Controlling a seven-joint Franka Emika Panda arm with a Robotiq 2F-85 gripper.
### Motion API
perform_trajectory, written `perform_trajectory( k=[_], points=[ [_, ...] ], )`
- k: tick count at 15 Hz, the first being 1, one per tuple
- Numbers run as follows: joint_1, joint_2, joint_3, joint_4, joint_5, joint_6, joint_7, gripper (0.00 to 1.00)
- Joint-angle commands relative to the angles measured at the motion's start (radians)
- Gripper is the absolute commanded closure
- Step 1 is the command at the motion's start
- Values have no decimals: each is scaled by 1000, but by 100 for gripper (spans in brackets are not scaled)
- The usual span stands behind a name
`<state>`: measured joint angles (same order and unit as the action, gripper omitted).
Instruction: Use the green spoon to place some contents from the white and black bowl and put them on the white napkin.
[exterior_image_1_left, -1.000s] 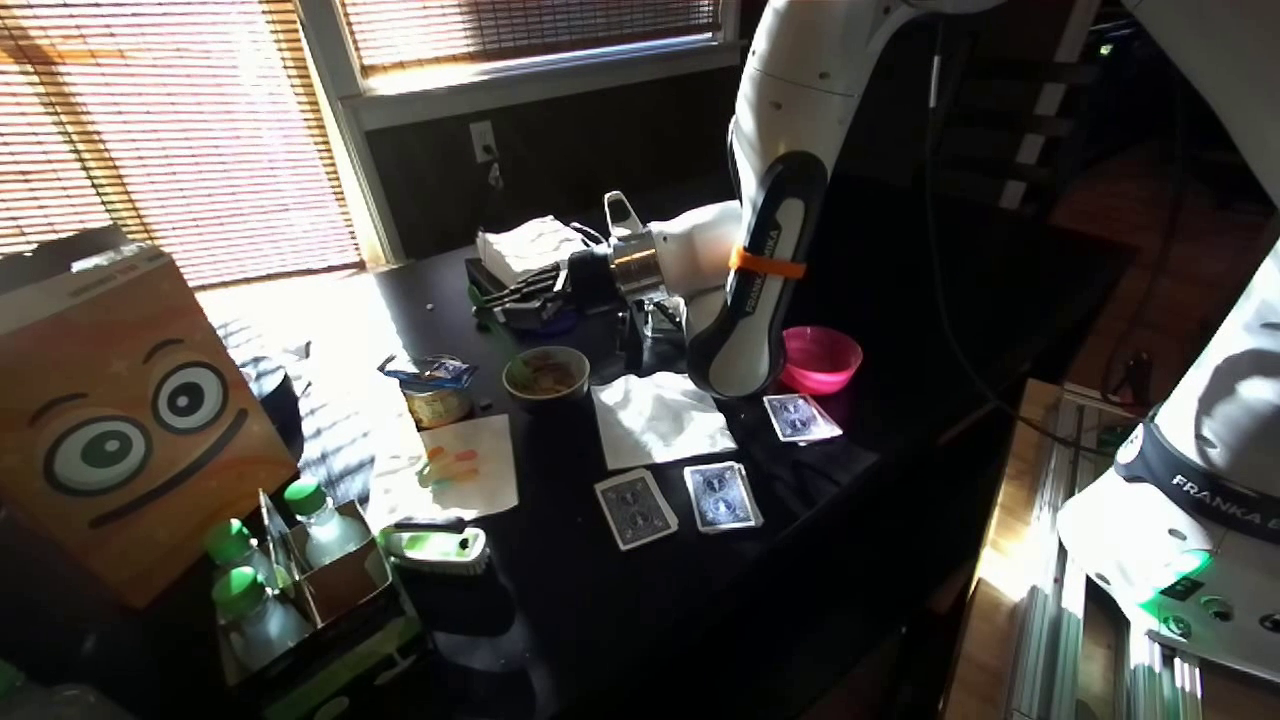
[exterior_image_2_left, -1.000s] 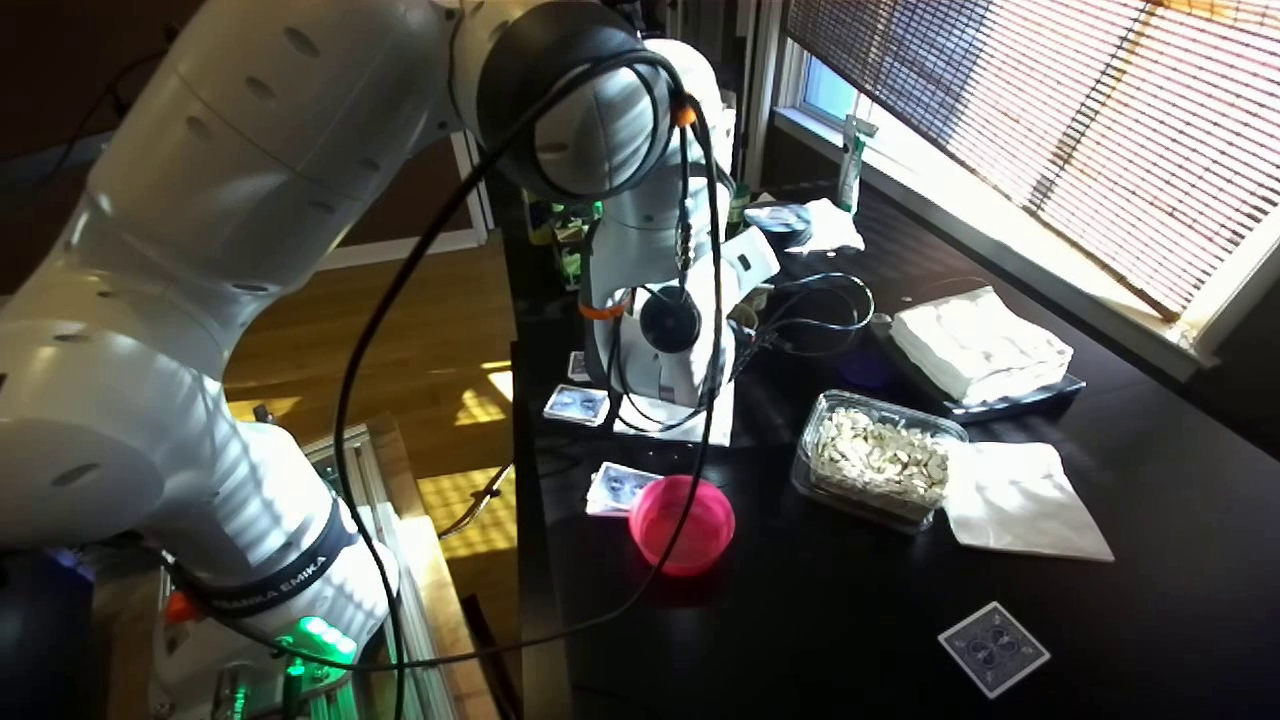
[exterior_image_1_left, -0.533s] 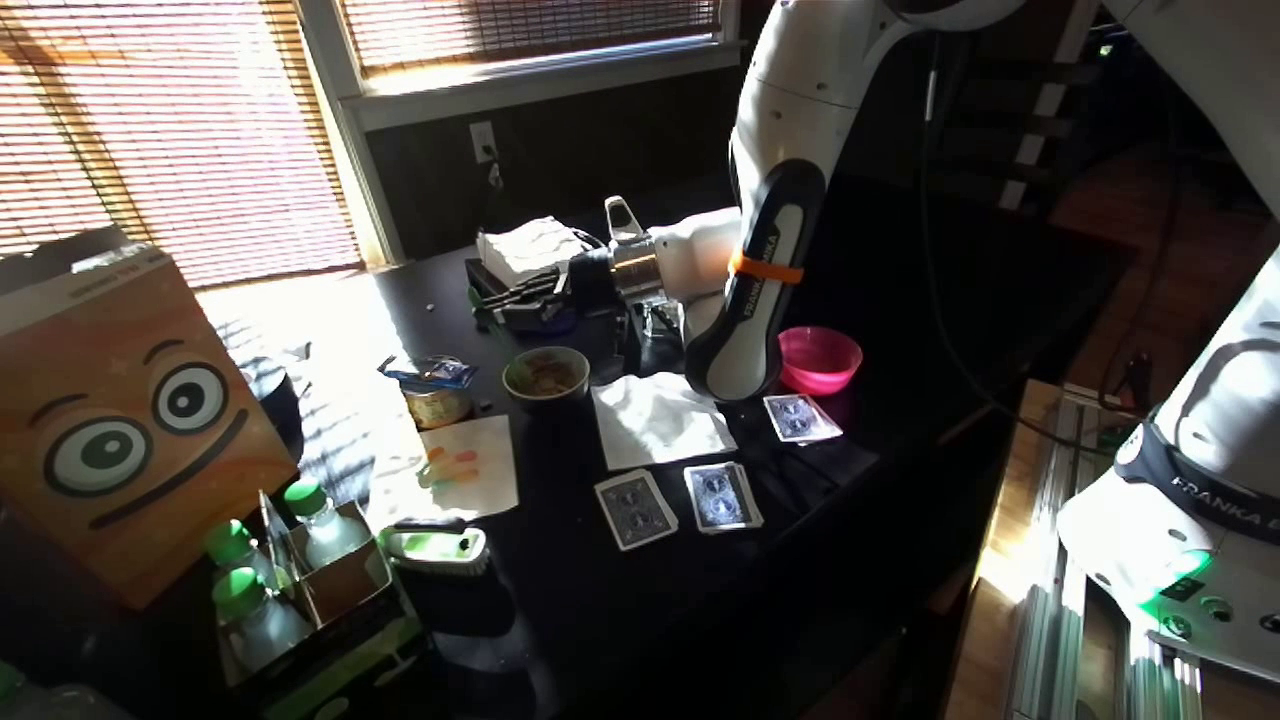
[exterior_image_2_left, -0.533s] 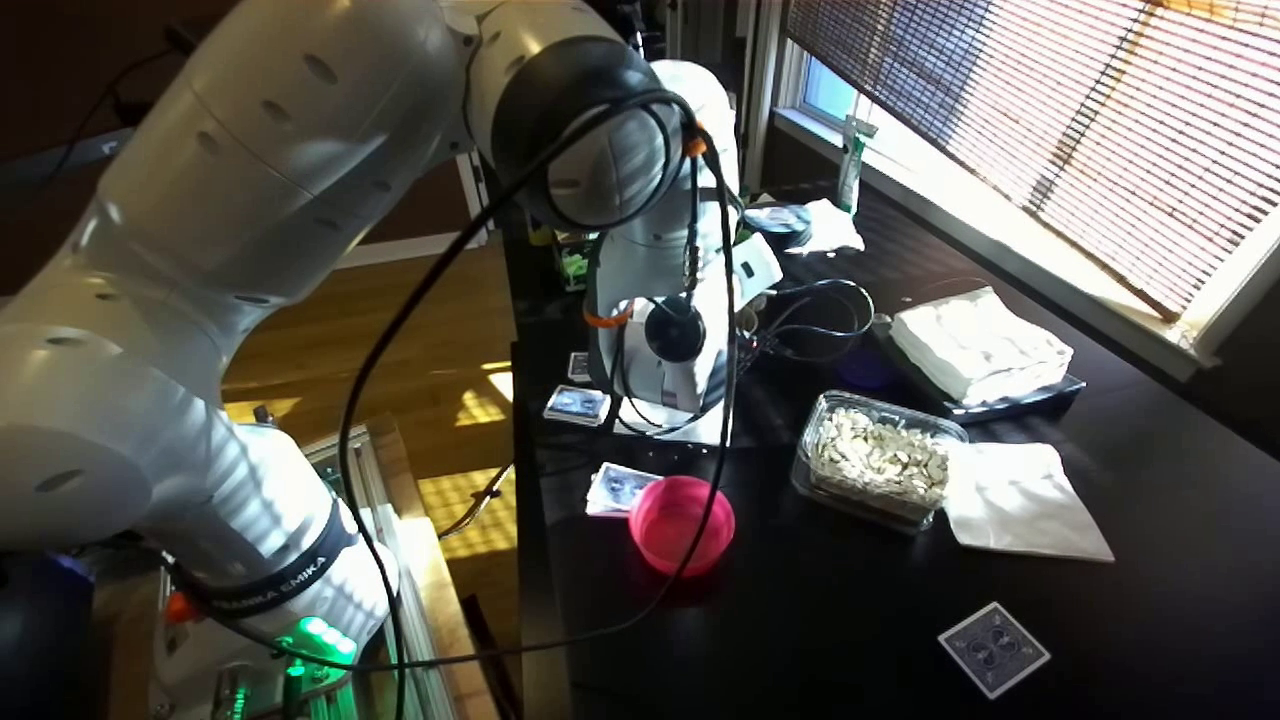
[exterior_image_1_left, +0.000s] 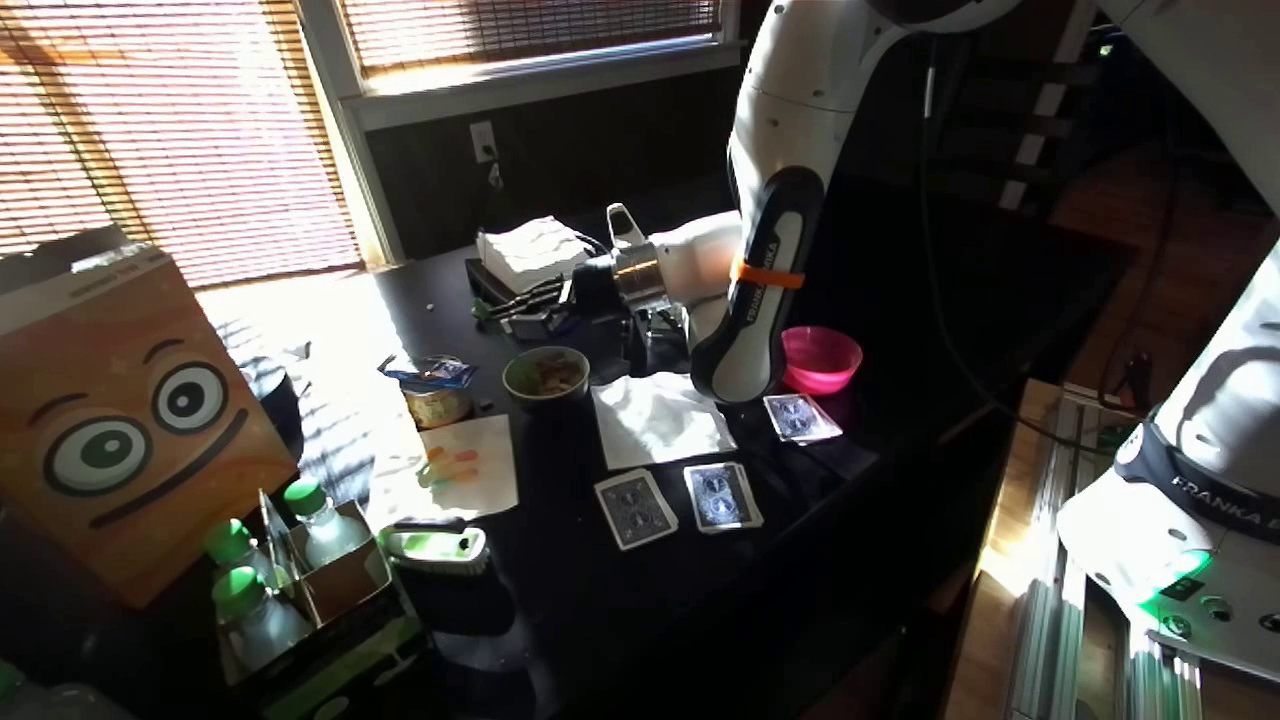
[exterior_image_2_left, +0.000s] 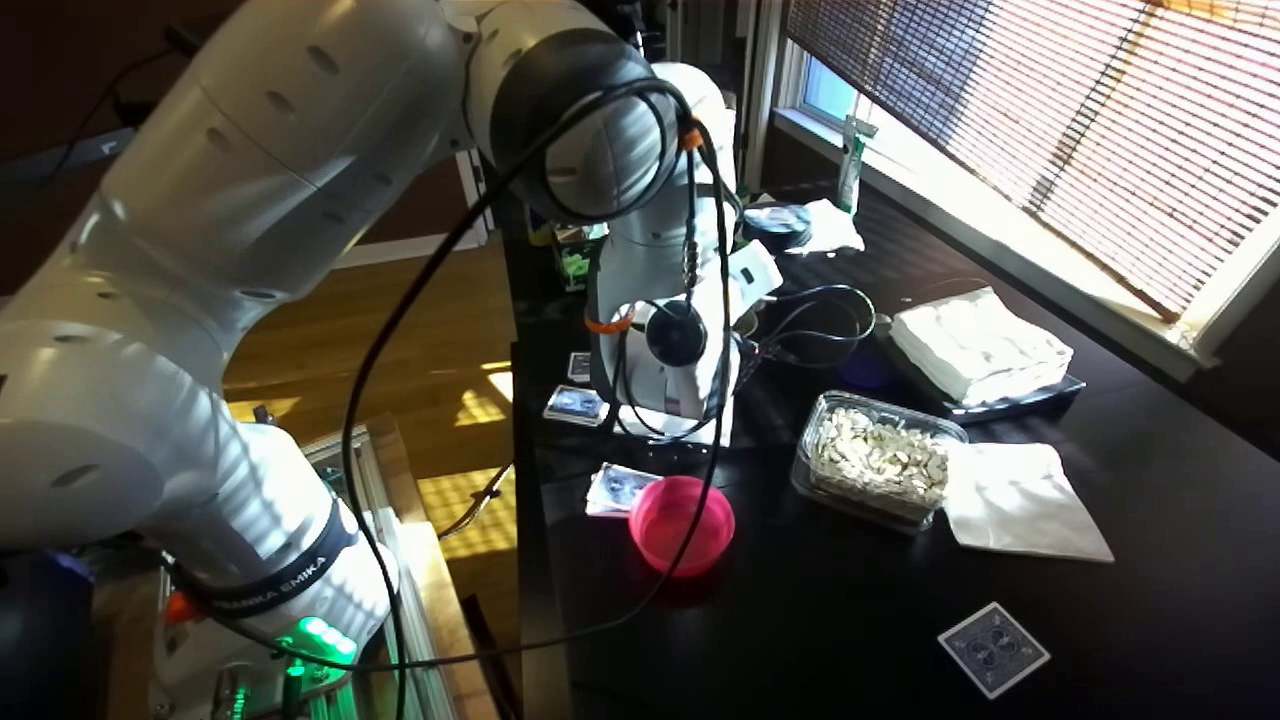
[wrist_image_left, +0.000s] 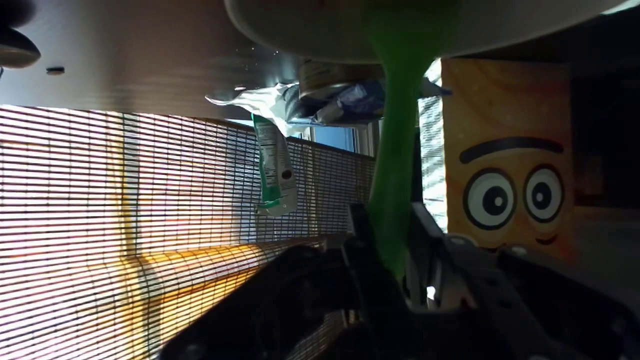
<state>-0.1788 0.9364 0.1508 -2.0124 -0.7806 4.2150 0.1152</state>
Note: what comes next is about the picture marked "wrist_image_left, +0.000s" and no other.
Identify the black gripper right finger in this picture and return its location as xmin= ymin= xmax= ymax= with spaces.
xmin=406 ymin=201 xmax=640 ymax=360

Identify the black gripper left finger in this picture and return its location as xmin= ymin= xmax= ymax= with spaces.
xmin=157 ymin=201 xmax=428 ymax=360

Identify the green plastic spoon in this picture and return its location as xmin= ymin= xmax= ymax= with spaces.
xmin=362 ymin=0 xmax=461 ymax=282

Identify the white and black bowl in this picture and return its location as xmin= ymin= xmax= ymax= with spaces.
xmin=221 ymin=0 xmax=628 ymax=65

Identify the green and white tube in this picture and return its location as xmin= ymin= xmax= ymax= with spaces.
xmin=251 ymin=113 xmax=298 ymax=214

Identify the blue and silver foil wrapper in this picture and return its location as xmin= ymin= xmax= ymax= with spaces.
xmin=205 ymin=78 xmax=456 ymax=127

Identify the orange box with cartoon face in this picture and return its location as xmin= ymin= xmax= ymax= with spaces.
xmin=440 ymin=55 xmax=577 ymax=266

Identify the wooden window blind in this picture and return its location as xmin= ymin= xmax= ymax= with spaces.
xmin=0 ymin=101 xmax=375 ymax=360

